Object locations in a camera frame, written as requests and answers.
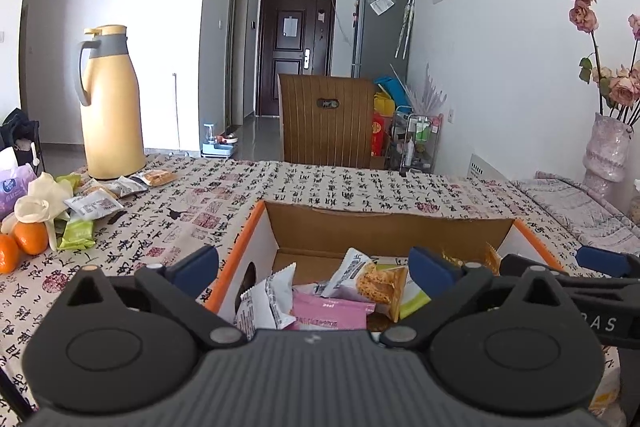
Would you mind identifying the blue plastic item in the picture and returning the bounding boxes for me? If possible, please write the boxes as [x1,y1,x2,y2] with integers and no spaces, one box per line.
[374,76,408,108]

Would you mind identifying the dried pink roses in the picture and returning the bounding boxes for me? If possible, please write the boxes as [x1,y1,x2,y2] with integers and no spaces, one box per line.
[566,0,640,128]

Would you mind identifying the black bag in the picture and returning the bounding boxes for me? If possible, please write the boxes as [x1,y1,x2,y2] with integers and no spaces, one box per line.
[0,108,46,172]

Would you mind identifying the grey quilted blanket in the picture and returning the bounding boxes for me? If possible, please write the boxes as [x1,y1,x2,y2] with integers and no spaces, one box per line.
[515,172,640,258]

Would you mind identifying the white folded umbrella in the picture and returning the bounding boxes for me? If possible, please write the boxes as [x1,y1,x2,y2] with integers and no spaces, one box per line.
[395,0,416,60]

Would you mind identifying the purple tissue pack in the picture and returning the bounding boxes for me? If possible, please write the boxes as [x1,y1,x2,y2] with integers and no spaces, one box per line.
[0,164,38,220]

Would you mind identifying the yellow thermos jug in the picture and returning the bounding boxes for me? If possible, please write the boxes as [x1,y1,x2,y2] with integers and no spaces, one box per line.
[75,25,147,180]

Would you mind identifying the pink snack packet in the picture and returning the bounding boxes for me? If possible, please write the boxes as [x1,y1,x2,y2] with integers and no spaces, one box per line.
[290,284,377,332]

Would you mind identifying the white cracker snack packet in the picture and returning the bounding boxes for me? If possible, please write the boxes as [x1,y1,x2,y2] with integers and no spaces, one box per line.
[234,262,297,342]
[320,248,408,323]

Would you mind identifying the yellow bag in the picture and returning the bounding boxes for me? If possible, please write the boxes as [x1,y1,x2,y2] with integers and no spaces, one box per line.
[372,92,396,115]

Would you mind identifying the dark brown entrance door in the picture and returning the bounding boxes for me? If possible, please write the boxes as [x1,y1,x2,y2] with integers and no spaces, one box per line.
[256,0,337,118]

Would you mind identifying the grey interior door frame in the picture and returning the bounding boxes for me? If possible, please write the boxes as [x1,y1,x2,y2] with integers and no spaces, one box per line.
[227,0,250,128]

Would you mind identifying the grey refrigerator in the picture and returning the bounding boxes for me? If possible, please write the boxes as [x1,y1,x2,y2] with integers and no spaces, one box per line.
[351,0,415,80]

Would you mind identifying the pale feather decoration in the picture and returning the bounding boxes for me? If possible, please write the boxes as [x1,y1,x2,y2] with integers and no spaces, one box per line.
[402,64,448,112]

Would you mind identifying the pink ribbed vase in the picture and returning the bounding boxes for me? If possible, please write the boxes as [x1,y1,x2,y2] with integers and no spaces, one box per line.
[582,112,635,198]

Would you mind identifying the white label snack packet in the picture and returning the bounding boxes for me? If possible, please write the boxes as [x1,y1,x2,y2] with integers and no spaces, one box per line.
[64,187,124,220]

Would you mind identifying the silver snack packet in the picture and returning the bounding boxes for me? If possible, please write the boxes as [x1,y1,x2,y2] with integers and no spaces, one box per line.
[107,177,151,198]

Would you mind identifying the clear cracker snack packet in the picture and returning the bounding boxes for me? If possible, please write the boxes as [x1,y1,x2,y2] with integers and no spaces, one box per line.
[132,169,178,188]

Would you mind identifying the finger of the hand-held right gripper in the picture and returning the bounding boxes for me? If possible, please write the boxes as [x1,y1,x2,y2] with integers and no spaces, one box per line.
[575,246,640,278]
[500,253,640,303]

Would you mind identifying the red gift bag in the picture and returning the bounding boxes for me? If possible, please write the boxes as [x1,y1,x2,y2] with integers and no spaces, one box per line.
[371,112,391,158]

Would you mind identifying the metal trolley rack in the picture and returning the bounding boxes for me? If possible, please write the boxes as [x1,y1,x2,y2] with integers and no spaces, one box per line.
[387,106,443,175]

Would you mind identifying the lime green snack packet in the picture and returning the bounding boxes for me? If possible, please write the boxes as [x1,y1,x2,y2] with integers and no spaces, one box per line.
[397,259,433,322]

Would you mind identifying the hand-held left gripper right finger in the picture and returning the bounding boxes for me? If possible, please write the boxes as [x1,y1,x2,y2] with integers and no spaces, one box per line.
[379,245,571,349]

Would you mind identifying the brown wooden chair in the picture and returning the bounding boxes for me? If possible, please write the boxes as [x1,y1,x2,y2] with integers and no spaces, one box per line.
[277,73,377,168]

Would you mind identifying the red cardboard box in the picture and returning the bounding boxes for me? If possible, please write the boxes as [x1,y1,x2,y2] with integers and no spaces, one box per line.
[205,200,566,343]

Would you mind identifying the yellow orange snack packet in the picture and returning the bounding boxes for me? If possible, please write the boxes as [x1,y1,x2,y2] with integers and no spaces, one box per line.
[442,243,501,275]

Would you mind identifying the cream fabric flower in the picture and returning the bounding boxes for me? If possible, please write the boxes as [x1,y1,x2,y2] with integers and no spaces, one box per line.
[14,172,75,253]

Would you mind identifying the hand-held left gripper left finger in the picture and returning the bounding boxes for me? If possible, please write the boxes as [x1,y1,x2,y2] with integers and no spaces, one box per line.
[66,245,247,349]

